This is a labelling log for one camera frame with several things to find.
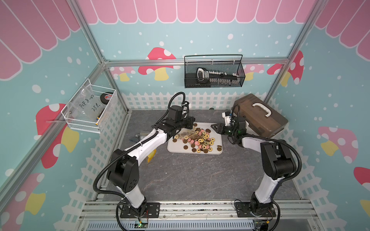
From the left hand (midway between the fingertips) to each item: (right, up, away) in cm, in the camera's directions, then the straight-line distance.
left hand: (194, 120), depth 84 cm
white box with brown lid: (+45, 0, +10) cm, 46 cm away
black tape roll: (-51, +13, -4) cm, 52 cm away
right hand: (+12, -3, +9) cm, 15 cm away
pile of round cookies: (+3, -13, +13) cm, 18 cm away
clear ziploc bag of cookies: (-4, -9, +18) cm, 21 cm away
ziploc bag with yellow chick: (-27, -22, +5) cm, 35 cm away
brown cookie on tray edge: (+17, -18, +12) cm, 28 cm away
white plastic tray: (-9, -18, +13) cm, 24 cm away
